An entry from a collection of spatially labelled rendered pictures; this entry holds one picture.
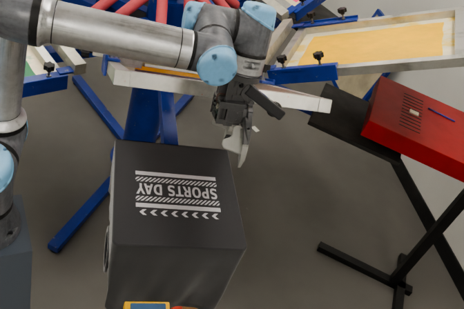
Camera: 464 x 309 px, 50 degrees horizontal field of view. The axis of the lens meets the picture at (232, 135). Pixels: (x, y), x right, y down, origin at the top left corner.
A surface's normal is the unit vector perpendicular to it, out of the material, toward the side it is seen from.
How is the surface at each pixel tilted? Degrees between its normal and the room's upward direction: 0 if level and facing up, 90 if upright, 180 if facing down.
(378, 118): 0
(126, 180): 0
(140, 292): 95
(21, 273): 90
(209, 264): 94
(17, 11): 54
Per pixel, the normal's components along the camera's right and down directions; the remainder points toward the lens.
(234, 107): 0.22, 0.43
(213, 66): 0.12, 0.67
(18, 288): 0.41, 0.67
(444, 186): -0.95, -0.11
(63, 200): 0.27, -0.73
